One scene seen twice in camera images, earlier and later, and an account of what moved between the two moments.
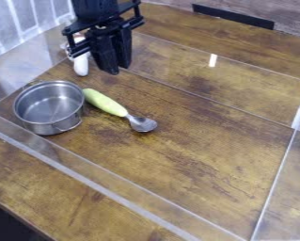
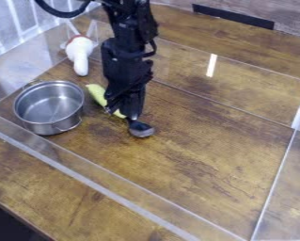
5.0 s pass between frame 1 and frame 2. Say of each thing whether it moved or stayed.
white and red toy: stayed
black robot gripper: moved
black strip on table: stayed
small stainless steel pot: stayed
